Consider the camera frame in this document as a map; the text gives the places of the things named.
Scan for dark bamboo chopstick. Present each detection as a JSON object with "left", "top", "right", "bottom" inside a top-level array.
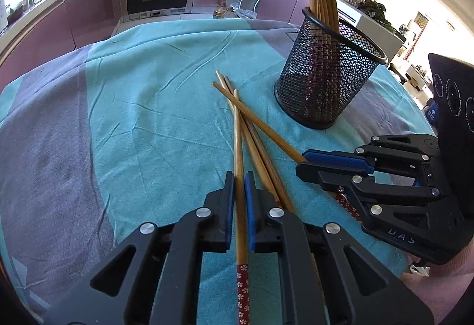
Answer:
[{"left": 223, "top": 75, "right": 297, "bottom": 214}]

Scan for person's right hand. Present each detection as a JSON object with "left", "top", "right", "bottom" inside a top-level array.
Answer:
[{"left": 401, "top": 241, "right": 473, "bottom": 324}]

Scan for black mesh utensil cup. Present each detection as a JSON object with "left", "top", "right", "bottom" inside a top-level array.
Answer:
[{"left": 274, "top": 7, "right": 388, "bottom": 129}]

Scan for teal and purple tablecloth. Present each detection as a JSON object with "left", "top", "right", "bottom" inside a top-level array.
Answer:
[{"left": 1, "top": 19, "right": 431, "bottom": 320}]

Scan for cooking oil bottle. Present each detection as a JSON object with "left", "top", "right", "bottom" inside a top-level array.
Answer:
[{"left": 213, "top": 3, "right": 238, "bottom": 19}]

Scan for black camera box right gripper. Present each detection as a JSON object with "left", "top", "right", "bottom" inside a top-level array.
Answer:
[{"left": 428, "top": 52, "right": 473, "bottom": 236}]

